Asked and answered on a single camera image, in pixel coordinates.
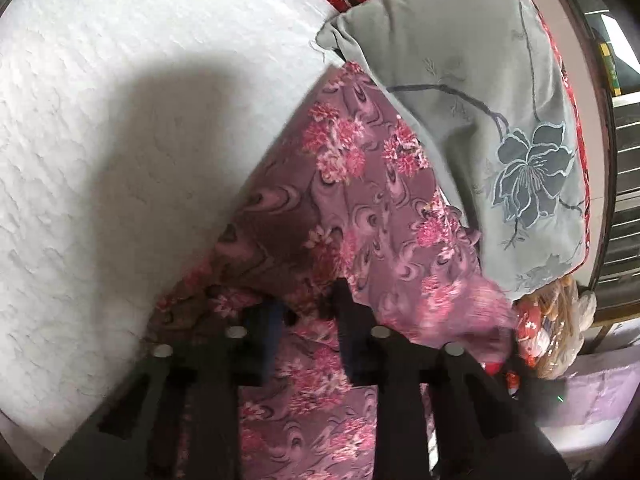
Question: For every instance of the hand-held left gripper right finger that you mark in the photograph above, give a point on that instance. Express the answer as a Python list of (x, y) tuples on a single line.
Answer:
[(351, 342)]

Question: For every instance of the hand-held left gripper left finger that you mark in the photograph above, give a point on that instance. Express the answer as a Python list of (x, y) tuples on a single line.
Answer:
[(270, 332)]

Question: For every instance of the purple floral garment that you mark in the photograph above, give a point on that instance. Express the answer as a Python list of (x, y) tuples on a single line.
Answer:
[(360, 210)]

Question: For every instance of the plastic bag of plush toys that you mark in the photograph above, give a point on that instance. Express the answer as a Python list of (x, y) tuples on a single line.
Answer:
[(555, 325)]

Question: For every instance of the lilac cloth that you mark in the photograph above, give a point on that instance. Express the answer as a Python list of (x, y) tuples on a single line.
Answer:
[(595, 390)]

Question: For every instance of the white textured bedspread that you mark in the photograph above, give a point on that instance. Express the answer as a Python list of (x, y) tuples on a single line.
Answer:
[(125, 110)]

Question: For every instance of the grey flower-embroidered pillow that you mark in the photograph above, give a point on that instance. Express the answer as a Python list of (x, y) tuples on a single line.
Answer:
[(450, 60)]

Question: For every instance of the window grille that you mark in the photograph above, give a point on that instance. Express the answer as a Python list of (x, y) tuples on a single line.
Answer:
[(620, 185)]

